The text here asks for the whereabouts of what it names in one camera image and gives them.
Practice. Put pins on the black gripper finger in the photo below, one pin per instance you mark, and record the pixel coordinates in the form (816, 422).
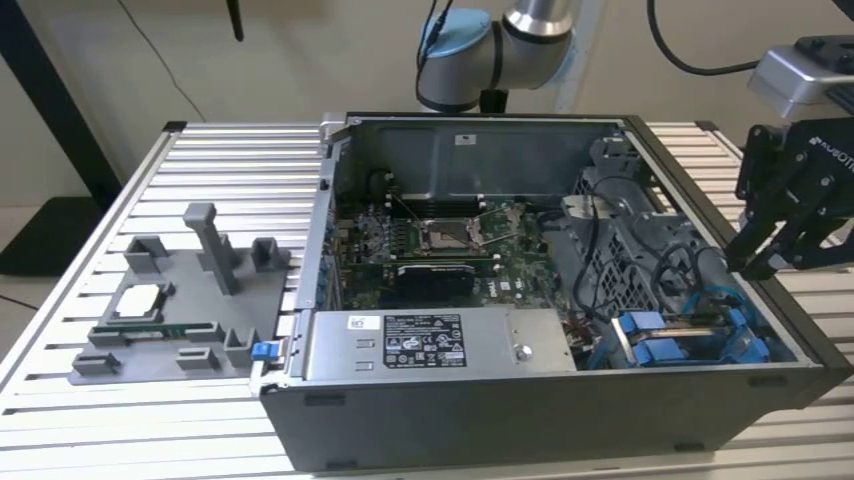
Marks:
(816, 225)
(760, 160)

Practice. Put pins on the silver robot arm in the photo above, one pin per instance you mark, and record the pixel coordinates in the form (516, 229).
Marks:
(467, 60)

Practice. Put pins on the grey metal disk bay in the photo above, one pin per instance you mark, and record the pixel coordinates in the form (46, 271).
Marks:
(620, 270)

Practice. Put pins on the green motherboard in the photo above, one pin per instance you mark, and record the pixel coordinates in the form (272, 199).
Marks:
(520, 280)

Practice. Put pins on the CPU socket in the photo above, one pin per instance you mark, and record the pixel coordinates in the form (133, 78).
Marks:
(445, 235)

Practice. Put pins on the black graphics card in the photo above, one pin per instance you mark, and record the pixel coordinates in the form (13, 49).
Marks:
(436, 285)

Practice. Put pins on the black open PC case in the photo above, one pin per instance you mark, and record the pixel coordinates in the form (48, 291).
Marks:
(467, 425)

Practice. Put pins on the silver power supply unit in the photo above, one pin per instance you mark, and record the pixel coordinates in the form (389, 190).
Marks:
(333, 340)

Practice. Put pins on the black hanging antenna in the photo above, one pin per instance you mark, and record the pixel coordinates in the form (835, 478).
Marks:
(236, 20)

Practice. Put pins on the blue case latch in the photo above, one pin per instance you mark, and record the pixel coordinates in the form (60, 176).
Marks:
(264, 351)

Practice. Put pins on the grey parts rack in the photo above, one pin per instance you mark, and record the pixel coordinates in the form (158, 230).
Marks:
(200, 300)

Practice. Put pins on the green RAM stick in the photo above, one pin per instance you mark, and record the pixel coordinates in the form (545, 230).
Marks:
(166, 331)

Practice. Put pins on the silver CPU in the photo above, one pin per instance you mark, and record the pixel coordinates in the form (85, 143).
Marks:
(138, 302)

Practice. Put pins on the black stand with base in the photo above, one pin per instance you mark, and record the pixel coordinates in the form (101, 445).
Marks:
(46, 100)

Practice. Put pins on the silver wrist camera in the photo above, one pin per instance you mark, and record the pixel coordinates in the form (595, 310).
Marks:
(790, 80)

